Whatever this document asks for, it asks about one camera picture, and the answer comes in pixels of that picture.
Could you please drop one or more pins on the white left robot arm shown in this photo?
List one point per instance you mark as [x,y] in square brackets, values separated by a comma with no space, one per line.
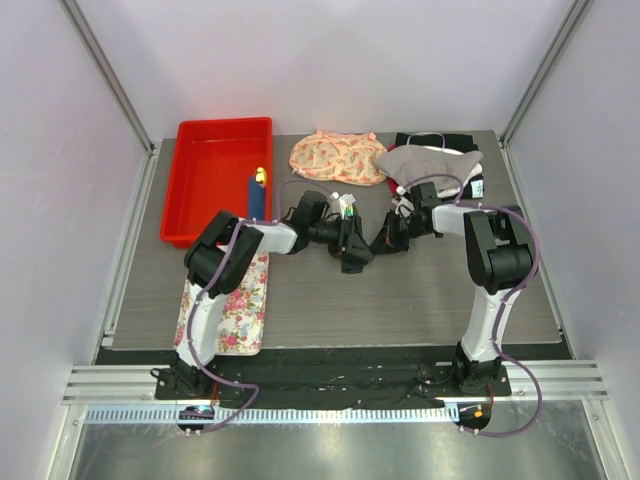
[218,261]

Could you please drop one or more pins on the dark navy paper napkin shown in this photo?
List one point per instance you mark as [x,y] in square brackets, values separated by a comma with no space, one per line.
[352,263]

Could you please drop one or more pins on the red plastic bin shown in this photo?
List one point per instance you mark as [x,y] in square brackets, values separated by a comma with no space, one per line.
[210,170]

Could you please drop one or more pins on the grey cloth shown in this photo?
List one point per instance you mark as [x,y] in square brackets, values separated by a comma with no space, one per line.
[407,164]

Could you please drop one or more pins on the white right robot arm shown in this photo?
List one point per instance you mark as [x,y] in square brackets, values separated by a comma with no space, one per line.
[502,257]

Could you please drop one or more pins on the orange patterned cloth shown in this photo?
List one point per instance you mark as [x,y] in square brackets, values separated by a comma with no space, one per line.
[338,157]

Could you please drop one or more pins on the white cloth with print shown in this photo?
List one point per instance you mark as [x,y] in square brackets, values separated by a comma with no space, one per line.
[473,186]

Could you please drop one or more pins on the black cloth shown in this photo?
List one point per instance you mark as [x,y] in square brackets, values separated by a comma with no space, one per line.
[462,143]

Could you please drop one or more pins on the white slotted cable duct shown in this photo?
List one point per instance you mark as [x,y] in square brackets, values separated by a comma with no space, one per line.
[196,414]

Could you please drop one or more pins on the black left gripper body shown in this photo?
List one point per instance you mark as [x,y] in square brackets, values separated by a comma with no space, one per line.
[332,235]

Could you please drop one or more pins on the floral rectangular tray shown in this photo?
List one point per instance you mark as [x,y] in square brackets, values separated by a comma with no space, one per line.
[240,328]

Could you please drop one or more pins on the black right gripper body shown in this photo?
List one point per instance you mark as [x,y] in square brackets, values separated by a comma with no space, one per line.
[411,227]

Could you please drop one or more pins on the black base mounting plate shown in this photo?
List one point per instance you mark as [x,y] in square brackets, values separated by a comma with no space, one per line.
[313,378]

